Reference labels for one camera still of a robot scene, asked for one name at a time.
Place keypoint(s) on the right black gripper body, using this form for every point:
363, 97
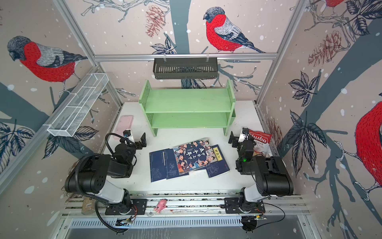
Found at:
236, 140

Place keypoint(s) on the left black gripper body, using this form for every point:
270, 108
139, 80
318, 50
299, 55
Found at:
137, 143

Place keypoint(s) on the illustrated Chinese history book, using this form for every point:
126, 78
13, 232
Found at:
196, 154

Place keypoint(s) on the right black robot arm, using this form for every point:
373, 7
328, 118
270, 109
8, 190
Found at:
269, 174

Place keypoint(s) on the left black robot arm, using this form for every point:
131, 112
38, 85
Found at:
89, 177

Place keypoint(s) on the far left navy booklet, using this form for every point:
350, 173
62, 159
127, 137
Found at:
158, 168

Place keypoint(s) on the navy booklet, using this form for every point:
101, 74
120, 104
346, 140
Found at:
158, 168
219, 167
171, 164

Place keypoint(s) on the pink pencil case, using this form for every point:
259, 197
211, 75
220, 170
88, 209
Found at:
125, 122

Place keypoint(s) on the right navy booklet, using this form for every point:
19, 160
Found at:
219, 167

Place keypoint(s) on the red Chuba chips bag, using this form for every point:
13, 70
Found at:
262, 141

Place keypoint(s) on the green wooden shelf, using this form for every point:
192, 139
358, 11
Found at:
188, 108

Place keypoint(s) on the pink pig toy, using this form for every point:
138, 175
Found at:
162, 204

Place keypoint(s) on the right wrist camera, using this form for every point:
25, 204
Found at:
243, 136

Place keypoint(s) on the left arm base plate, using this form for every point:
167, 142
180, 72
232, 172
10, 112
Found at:
127, 207

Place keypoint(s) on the aluminium mounting rail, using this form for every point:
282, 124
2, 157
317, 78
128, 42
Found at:
209, 204

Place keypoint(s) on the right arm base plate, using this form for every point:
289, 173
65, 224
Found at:
235, 205

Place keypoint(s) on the black hanging wire basket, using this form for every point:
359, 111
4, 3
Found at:
185, 68

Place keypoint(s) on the white mesh wall tray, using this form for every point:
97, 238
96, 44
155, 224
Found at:
80, 103

